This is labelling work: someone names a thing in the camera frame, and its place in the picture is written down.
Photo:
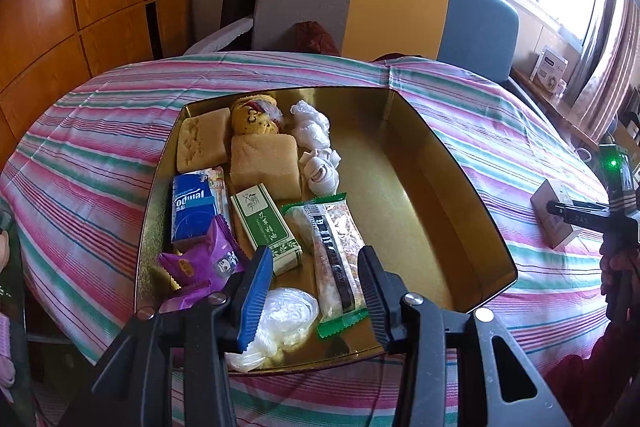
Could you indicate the small white box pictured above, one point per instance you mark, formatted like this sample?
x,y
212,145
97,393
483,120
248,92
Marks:
x,y
555,227

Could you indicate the grey yellow blue sofa chair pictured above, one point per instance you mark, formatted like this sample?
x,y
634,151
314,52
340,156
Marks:
x,y
395,7

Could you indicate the dark red cloth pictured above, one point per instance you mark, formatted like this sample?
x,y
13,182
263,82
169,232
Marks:
x,y
400,57

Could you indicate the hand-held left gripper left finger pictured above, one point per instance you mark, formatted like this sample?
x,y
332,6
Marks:
x,y
255,302

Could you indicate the small white bottle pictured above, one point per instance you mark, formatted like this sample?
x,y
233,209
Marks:
x,y
561,88

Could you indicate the yellow round pastry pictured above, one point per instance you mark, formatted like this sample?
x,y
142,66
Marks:
x,y
252,117

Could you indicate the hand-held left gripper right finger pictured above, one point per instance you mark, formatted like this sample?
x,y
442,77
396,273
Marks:
x,y
372,287

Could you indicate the white printed carton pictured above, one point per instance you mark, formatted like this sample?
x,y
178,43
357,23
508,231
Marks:
x,y
550,69

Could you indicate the white knotted plastic bag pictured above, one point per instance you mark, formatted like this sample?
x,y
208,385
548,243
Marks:
x,y
312,127

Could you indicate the clear green-edged snack bar packet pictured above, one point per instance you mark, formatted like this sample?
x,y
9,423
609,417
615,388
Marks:
x,y
330,247

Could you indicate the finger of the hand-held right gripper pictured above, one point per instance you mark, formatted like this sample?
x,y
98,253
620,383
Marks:
x,y
575,207

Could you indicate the clear plastic bag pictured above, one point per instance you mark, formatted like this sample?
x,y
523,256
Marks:
x,y
285,322

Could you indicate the pink knit cloth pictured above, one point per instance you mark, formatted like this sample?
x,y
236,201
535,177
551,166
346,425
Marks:
x,y
5,347

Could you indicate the wooden wardrobe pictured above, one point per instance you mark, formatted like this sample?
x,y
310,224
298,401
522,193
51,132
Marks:
x,y
75,7

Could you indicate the pink patterned curtain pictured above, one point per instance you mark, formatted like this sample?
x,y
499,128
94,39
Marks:
x,y
610,72

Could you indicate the wooden side table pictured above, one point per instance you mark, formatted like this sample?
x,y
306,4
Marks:
x,y
545,107

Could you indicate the gold tin box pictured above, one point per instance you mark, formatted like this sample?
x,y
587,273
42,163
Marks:
x,y
425,217

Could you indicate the white cloth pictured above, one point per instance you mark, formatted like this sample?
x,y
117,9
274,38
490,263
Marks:
x,y
320,172

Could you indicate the green and cream box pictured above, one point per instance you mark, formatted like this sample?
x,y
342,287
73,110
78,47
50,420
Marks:
x,y
265,227

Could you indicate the blue tissue pack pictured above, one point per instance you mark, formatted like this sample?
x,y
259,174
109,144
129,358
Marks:
x,y
192,212

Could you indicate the person's right hand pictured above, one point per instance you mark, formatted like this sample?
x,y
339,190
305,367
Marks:
x,y
611,277

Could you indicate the white cup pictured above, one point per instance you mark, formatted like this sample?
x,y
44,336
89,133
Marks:
x,y
582,153

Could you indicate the yellow sponge cake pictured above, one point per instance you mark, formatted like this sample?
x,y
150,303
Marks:
x,y
200,139
265,164

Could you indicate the purple snack packet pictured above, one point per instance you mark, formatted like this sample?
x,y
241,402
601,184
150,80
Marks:
x,y
210,257

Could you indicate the striped tablecloth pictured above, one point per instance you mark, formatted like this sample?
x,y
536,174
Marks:
x,y
100,157

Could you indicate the person's right forearm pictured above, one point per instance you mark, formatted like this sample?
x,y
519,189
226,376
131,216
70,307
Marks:
x,y
600,372

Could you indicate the white chair armrest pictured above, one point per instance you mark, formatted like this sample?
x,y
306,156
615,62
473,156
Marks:
x,y
220,38

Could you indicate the brown cloth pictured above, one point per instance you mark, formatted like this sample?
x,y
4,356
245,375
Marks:
x,y
315,38

